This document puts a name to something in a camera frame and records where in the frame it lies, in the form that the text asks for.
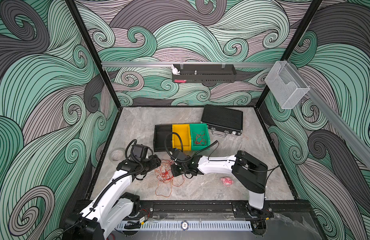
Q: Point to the small white figurine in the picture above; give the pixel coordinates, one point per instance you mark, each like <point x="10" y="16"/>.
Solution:
<point x="175" y="70"/>

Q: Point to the pink crumpled object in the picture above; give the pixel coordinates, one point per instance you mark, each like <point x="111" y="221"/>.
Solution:
<point x="227" y="181"/>

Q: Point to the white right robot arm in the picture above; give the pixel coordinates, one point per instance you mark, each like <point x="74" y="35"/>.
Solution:
<point x="248" y="170"/>

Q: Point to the black corner frame post right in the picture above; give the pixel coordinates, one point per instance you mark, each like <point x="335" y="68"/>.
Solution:
<point x="302" y="27"/>

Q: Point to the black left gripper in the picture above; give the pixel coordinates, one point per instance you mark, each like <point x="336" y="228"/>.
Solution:
<point x="155" y="162"/>

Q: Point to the black ribbed carrying case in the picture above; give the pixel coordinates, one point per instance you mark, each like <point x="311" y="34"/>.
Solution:
<point x="222" y="121"/>

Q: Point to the black corner frame post left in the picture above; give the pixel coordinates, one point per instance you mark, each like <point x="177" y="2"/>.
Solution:
<point x="92" y="50"/>

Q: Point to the aluminium wall rail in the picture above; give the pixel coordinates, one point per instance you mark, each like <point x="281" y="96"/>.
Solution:
<point x="159" y="64"/>

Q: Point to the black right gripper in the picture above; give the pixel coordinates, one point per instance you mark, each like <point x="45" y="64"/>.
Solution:
<point x="175" y="174"/>

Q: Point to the clear acrylic wall holder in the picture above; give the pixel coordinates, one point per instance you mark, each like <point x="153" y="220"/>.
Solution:
<point x="286" y="84"/>

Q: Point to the green plastic bin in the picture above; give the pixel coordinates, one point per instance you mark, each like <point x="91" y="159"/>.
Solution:
<point x="199" y="136"/>

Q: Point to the black corner frame post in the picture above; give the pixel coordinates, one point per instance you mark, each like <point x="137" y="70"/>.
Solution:
<point x="92" y="50"/>
<point x="302" y="27"/>

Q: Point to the white slotted cable duct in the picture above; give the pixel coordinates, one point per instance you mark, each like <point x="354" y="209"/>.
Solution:
<point x="238" y="226"/>

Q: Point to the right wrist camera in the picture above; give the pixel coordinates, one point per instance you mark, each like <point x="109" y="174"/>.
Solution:
<point x="179" y="157"/>

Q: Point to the yellow plastic bin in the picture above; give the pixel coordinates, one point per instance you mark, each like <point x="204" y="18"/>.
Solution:
<point x="183" y="130"/>

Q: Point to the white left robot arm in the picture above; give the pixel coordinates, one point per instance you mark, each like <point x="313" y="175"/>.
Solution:
<point x="100" y="217"/>

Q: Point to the black wall shelf tray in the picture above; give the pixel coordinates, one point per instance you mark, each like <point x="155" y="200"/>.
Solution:
<point x="206" y="74"/>

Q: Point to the black plastic bin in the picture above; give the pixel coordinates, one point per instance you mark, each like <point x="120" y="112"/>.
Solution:
<point x="161" y="138"/>

